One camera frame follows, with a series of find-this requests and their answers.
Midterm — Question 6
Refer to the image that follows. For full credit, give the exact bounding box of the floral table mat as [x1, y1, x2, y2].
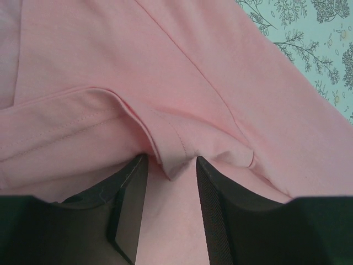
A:
[237, 0, 352, 123]

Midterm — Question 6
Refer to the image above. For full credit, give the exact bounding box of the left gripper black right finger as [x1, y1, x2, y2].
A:
[196, 156, 352, 264]

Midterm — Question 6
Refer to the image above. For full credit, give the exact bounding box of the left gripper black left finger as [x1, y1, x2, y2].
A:
[1, 155, 148, 264]

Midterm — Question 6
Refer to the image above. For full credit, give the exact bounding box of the pink t shirt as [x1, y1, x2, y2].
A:
[1, 1, 352, 264]

